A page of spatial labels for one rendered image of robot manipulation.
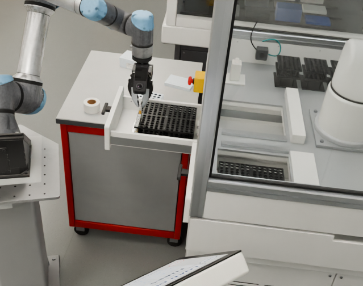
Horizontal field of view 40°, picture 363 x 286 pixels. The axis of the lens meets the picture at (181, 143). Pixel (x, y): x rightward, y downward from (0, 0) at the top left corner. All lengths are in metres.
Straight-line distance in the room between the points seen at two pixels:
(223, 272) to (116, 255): 1.58
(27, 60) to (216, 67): 1.00
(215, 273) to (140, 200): 1.39
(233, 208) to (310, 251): 0.28
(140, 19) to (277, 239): 0.83
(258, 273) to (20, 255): 1.01
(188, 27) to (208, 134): 1.41
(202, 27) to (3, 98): 1.14
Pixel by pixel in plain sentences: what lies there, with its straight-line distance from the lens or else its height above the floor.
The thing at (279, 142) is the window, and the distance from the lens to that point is 1.29.
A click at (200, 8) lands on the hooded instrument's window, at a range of 2.58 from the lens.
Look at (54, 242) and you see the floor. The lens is 2.66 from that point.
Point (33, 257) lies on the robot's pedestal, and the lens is 2.20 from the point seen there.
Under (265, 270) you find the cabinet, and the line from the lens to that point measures 1.64.
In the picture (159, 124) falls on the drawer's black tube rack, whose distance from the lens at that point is 1.87.
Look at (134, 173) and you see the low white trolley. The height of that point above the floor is 0.49.
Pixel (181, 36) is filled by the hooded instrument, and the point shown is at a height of 0.85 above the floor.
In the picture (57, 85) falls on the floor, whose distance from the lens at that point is 3.83.
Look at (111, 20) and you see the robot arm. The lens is 1.71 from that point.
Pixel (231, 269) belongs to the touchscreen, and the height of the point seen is 1.18.
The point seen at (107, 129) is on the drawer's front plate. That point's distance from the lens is 1.81.
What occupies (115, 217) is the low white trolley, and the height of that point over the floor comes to 0.19.
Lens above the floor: 1.99
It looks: 38 degrees down
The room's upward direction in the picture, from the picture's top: 5 degrees clockwise
